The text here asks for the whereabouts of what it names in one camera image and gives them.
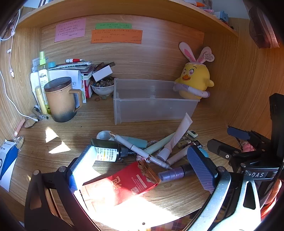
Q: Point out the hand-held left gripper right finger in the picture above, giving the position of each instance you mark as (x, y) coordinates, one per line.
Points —
(202, 168)

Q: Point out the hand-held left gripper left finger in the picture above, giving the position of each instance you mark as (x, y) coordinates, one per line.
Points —
(84, 160)

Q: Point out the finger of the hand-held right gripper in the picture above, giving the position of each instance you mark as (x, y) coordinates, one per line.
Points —
(219, 149)
(238, 133)

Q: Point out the teal round container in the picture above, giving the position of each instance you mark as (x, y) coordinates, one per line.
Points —
(203, 153)

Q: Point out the dark green bottle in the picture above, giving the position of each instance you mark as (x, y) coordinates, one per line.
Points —
(104, 151)

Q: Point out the dark snack packet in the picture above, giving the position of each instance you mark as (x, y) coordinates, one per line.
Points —
(197, 144)

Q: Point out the small pink tube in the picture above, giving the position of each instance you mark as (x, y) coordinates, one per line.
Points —
(177, 156)

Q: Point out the small white eraser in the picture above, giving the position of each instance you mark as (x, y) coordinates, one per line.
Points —
(192, 133)

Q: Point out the purple marker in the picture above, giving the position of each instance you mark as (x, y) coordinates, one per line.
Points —
(170, 174)

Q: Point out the white tape roll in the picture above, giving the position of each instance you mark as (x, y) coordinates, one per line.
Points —
(103, 134)

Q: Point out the black gold pack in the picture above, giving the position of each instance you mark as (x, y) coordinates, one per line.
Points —
(184, 142)

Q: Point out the large pink tube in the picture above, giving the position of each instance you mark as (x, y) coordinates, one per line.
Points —
(179, 133)

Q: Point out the red paper packet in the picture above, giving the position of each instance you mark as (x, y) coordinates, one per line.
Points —
(124, 184)

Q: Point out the light green pen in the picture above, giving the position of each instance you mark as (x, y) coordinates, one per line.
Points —
(159, 143)

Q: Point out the white pen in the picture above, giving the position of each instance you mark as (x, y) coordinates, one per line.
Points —
(133, 147)

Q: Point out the brown bar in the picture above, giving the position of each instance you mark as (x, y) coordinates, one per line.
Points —
(148, 172)

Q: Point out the teal case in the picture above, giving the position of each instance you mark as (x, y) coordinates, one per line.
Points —
(137, 142)

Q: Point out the clear plastic storage box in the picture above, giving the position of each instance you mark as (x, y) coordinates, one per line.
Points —
(144, 106)

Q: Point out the person's right hand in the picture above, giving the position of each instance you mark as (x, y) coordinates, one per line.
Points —
(247, 147)

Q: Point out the plaid cloth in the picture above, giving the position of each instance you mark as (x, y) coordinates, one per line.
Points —
(177, 224)

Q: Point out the brown ceramic mug with lid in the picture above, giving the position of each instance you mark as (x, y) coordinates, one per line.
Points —
(60, 102)

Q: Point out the red and white box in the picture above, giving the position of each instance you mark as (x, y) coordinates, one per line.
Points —
(87, 88)

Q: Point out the white bowl of beads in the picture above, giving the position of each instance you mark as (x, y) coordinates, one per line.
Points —
(99, 90)

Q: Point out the yellow chick plush toy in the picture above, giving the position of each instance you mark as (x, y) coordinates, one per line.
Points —
(193, 77)

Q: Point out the pale yellow tube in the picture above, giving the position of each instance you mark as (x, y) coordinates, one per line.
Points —
(40, 97)

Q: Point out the blue and white box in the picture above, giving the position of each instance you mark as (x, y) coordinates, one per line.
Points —
(7, 164)

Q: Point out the white paper envelope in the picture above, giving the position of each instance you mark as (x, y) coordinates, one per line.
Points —
(64, 76)

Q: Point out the white cardboard box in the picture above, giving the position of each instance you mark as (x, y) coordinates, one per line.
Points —
(102, 73)

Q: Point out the yellow-green spray bottle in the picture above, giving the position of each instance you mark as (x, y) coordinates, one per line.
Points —
(43, 77)

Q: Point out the stack of booklets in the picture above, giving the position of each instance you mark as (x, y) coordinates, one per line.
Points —
(75, 66)

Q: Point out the white packet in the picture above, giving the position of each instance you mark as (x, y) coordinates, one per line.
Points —
(33, 81)

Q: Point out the dark flat object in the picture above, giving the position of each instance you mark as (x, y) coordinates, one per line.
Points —
(104, 64)

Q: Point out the red and white marker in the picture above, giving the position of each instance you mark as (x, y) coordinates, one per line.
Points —
(74, 60)

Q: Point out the dark brown bag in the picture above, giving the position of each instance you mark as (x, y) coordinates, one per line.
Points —
(261, 28)

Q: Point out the small grey blue box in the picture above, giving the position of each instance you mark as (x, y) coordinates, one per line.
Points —
(223, 16)

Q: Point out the orange sticky note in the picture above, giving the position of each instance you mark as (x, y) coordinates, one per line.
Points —
(115, 36)

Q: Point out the pink sticky note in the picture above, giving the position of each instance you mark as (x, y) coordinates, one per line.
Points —
(70, 30)

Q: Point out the orange marker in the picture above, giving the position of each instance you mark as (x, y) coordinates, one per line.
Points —
(200, 3)

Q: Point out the green sticky note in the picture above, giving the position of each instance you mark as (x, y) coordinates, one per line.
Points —
(113, 25)

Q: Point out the metal cylinder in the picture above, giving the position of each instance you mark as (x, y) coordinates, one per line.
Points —
(42, 2)

